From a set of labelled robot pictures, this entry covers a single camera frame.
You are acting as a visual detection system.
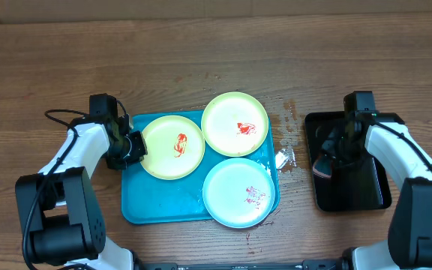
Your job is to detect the yellow plate with ketchup swirl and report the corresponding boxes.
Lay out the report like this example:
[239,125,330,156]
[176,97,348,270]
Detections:
[142,115,206,180]

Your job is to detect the yellow-green plate with red stain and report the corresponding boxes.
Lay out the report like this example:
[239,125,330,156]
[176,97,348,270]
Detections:
[201,91,269,158]

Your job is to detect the light blue plate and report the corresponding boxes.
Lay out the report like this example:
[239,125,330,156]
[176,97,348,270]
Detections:
[202,157,276,229]

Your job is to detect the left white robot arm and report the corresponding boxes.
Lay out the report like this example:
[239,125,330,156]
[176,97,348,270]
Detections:
[15,94,147,269]

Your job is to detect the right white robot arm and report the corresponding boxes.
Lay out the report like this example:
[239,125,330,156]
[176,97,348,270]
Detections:
[313,91,432,269]

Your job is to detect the black water tray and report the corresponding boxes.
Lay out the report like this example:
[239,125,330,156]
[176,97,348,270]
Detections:
[304,111,392,212]

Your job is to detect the teal plastic tray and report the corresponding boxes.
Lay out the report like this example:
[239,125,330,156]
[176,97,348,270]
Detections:
[121,109,281,224]

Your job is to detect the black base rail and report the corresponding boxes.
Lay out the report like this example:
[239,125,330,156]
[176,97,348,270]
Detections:
[142,259,351,270]

